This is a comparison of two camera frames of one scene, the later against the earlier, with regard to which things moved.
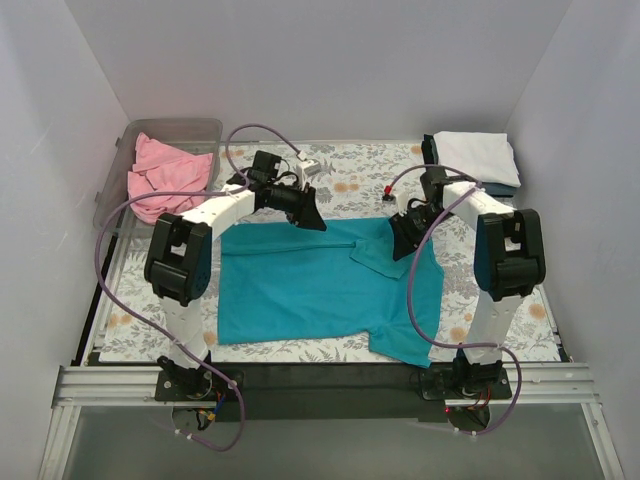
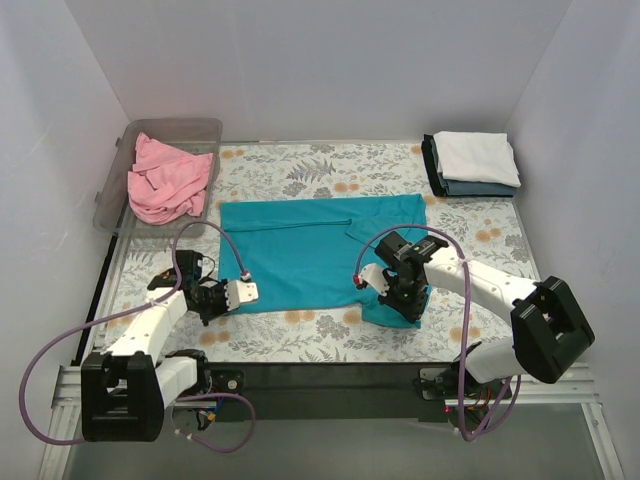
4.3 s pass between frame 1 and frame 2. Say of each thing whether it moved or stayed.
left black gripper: moved
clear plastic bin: stayed
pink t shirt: stayed
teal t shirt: moved
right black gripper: moved
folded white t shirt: stayed
